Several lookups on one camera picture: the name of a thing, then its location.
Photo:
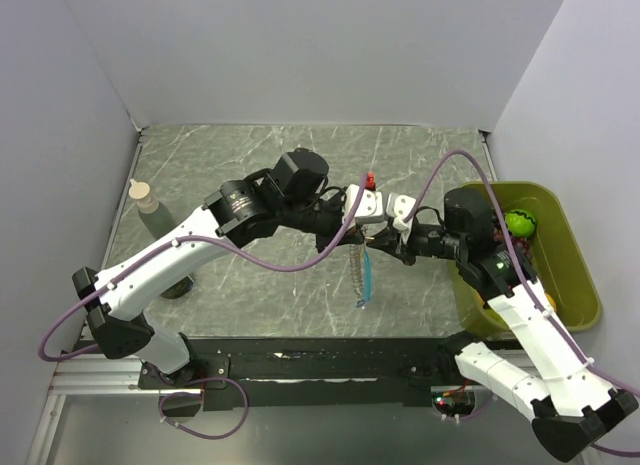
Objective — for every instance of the green toy watermelon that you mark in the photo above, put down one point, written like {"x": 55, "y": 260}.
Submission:
{"x": 520, "y": 223}

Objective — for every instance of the black paper cup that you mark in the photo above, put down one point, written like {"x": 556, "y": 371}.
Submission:
{"x": 179, "y": 289}

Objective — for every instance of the yellow-green toy fruit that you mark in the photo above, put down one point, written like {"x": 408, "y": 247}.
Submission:
{"x": 490, "y": 313}

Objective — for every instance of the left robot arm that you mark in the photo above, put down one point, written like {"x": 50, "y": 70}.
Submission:
{"x": 288, "y": 195}

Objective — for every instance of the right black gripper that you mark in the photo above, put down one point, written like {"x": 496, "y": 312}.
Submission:
{"x": 393, "y": 245}

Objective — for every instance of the metal keyring with small rings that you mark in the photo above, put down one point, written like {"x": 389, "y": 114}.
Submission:
{"x": 356, "y": 265}

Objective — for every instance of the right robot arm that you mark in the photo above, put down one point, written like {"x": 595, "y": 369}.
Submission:
{"x": 568, "y": 402}

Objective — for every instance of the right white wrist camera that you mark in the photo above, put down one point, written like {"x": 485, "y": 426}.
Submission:
{"x": 397, "y": 210}

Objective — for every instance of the purple toy grapes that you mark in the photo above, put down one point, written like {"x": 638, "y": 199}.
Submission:
{"x": 519, "y": 243}

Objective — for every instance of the grey bottle beige cap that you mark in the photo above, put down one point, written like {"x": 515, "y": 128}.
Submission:
{"x": 154, "y": 215}

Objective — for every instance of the olive green plastic bin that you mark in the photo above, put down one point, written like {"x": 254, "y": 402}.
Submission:
{"x": 556, "y": 257}

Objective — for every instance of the orange toy fruit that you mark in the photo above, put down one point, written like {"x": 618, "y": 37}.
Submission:
{"x": 551, "y": 301}

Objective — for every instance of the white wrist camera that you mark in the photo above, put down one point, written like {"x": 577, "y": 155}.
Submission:
{"x": 397, "y": 210}
{"x": 370, "y": 210}

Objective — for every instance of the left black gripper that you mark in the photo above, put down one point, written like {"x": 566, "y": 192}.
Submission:
{"x": 321, "y": 240}

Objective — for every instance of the light blue key handle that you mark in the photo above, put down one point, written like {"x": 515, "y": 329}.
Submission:
{"x": 367, "y": 278}

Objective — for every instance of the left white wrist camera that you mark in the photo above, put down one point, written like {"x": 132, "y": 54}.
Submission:
{"x": 370, "y": 210}

